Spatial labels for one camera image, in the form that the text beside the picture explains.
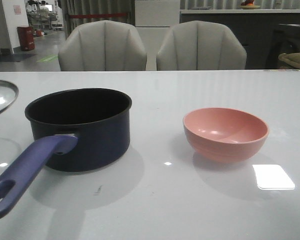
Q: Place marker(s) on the left grey upholstered chair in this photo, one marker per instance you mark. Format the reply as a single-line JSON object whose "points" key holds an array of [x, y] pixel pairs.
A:
{"points": [[103, 46]]}

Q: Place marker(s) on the grey upholstered chair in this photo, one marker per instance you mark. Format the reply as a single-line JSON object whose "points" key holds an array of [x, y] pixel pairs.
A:
{"points": [[103, 46], [198, 46]]}

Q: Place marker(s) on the beige cushion seat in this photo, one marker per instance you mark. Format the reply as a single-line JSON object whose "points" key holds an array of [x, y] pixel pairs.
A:
{"points": [[292, 59]]}

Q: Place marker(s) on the fruit plate on counter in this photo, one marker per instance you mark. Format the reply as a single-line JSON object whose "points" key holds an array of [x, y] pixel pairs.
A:
{"points": [[249, 5]]}

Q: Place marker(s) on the red bin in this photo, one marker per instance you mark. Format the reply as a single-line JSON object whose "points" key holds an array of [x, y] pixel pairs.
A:
{"points": [[26, 39]]}

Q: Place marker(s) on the right grey upholstered chair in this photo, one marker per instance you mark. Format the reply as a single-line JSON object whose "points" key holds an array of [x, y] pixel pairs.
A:
{"points": [[198, 46]]}

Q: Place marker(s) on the glass lid purple knob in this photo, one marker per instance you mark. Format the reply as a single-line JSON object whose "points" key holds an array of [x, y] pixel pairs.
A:
{"points": [[8, 94]]}

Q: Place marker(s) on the seated person in white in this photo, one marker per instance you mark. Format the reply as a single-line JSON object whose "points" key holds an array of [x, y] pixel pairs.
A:
{"points": [[43, 9]]}

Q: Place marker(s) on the red barrier belt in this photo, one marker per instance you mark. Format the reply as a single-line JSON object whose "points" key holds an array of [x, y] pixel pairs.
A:
{"points": [[97, 16]]}

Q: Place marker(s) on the pink bowl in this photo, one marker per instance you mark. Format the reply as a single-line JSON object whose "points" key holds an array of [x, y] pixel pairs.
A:
{"points": [[225, 135]]}

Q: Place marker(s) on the white pillar cabinet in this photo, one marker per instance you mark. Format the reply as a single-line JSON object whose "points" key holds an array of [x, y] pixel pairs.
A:
{"points": [[152, 20]]}

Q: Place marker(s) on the dark counter with white top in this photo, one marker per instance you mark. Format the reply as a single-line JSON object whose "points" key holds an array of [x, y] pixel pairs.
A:
{"points": [[253, 27]]}

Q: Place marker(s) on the dark blue saucepan purple handle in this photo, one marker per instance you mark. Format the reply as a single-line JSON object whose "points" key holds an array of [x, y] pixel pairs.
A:
{"points": [[74, 130]]}

